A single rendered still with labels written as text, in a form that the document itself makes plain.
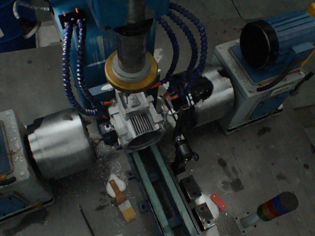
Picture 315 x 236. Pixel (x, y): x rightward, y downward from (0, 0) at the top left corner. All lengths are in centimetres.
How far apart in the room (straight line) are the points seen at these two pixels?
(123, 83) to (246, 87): 53
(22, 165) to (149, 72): 53
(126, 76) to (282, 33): 61
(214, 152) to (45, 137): 80
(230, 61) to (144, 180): 62
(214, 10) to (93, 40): 232
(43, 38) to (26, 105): 95
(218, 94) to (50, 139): 67
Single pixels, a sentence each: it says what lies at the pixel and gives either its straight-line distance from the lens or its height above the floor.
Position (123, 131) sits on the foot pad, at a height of 108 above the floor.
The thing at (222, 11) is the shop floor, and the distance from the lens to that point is 334.
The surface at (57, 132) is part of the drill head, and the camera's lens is 111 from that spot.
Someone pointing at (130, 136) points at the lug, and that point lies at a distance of 114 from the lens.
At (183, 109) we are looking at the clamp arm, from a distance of 103.
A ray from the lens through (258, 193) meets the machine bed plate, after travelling 148.
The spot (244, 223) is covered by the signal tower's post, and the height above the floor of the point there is 83.
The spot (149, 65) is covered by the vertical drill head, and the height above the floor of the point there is 136.
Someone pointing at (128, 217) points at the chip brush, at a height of 81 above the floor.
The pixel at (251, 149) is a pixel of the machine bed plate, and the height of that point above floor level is 80.
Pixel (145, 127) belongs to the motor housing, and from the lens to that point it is 115.
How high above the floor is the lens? 213
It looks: 62 degrees down
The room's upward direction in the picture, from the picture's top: 7 degrees clockwise
